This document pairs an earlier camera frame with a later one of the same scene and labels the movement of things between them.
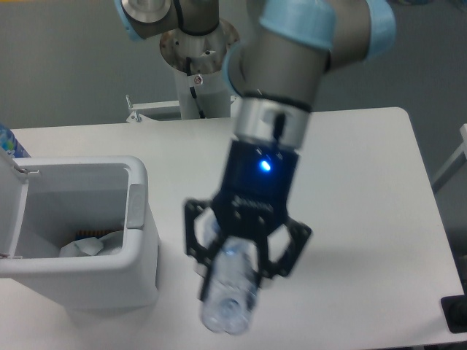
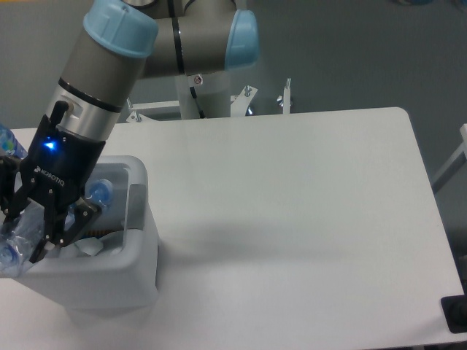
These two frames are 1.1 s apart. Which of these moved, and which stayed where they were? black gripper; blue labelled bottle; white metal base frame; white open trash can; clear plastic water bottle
Moved: black gripper; clear plastic water bottle
Stayed: white metal base frame; white open trash can; blue labelled bottle
